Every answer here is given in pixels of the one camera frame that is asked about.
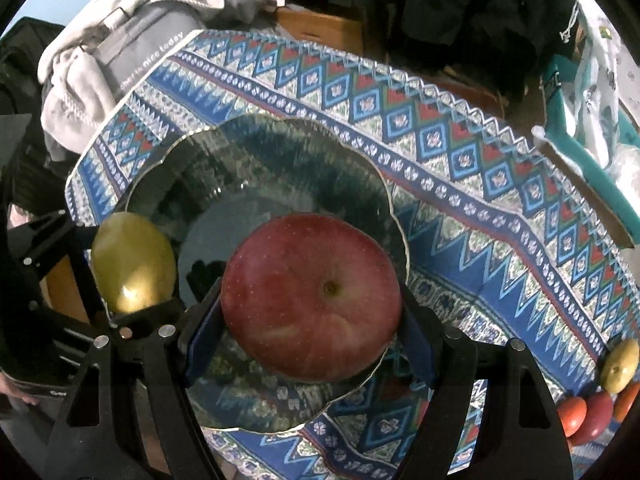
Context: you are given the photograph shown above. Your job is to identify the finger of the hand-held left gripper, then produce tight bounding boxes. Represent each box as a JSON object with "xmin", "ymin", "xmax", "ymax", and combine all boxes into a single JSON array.
[
  {"xmin": 107, "ymin": 297, "xmax": 188, "ymax": 348},
  {"xmin": 7, "ymin": 210, "xmax": 98, "ymax": 281}
]

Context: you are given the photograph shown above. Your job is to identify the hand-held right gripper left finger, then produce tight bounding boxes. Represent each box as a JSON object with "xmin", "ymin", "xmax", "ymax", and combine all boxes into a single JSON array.
[{"xmin": 47, "ymin": 277, "xmax": 236, "ymax": 480}]

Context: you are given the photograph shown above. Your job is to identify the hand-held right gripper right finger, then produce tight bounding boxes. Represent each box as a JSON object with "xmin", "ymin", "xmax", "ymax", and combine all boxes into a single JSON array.
[{"xmin": 397, "ymin": 285, "xmax": 573, "ymax": 480}]

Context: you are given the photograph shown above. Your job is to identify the yellow pear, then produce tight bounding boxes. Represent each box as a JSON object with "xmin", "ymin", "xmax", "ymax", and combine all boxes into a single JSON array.
[{"xmin": 90, "ymin": 211, "xmax": 178, "ymax": 316}]

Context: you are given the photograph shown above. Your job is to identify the red apple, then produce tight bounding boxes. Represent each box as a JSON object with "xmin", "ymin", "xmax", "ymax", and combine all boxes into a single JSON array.
[{"xmin": 221, "ymin": 213, "xmax": 403, "ymax": 383}]

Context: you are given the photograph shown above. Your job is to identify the small orange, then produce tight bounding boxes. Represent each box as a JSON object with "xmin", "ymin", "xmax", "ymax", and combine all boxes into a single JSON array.
[
  {"xmin": 557, "ymin": 396, "xmax": 588, "ymax": 438},
  {"xmin": 570, "ymin": 391, "xmax": 615, "ymax": 447}
]

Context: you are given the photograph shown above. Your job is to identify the clear glass plate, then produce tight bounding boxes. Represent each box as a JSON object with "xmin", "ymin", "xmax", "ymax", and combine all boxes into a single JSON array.
[{"xmin": 105, "ymin": 115, "xmax": 411, "ymax": 433}]

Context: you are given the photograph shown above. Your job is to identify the large orange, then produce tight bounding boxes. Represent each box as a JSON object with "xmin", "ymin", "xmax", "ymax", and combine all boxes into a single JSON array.
[{"xmin": 612, "ymin": 380, "xmax": 640, "ymax": 423}]

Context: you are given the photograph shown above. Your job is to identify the person's left hand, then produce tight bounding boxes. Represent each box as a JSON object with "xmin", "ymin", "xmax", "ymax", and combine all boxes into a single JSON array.
[{"xmin": 0, "ymin": 375, "xmax": 38, "ymax": 408}]

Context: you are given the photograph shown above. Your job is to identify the blue patterned tablecloth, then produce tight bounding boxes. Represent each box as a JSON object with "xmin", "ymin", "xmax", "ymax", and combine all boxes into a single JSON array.
[{"xmin": 65, "ymin": 27, "xmax": 640, "ymax": 480}]

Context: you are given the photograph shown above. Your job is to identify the light grey hoodie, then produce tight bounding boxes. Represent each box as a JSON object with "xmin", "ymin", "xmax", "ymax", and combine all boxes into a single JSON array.
[{"xmin": 37, "ymin": 0, "xmax": 281, "ymax": 153}]

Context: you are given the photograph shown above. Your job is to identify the black bag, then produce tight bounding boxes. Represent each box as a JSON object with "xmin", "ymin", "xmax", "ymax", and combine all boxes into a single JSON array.
[{"xmin": 0, "ymin": 17, "xmax": 66, "ymax": 171}]

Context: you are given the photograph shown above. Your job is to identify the yellow-green apple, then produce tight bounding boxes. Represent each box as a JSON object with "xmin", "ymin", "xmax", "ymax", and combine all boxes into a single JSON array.
[{"xmin": 600, "ymin": 337, "xmax": 640, "ymax": 395}]

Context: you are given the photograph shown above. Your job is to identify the teal box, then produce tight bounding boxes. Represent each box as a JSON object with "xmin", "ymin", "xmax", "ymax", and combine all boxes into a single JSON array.
[{"xmin": 542, "ymin": 55, "xmax": 640, "ymax": 186}]

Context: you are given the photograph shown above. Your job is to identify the white printed plastic bag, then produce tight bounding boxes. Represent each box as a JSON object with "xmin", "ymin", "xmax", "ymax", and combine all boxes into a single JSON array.
[{"xmin": 560, "ymin": 0, "xmax": 636, "ymax": 161}]

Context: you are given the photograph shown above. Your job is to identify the wooden furniture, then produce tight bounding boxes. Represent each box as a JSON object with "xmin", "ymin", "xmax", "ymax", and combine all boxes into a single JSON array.
[{"xmin": 272, "ymin": 5, "xmax": 366, "ymax": 56}]

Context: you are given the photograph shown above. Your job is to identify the dark hanging clothes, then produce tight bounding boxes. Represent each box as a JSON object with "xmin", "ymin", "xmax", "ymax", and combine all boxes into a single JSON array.
[{"xmin": 400, "ymin": 0, "xmax": 581, "ymax": 111}]

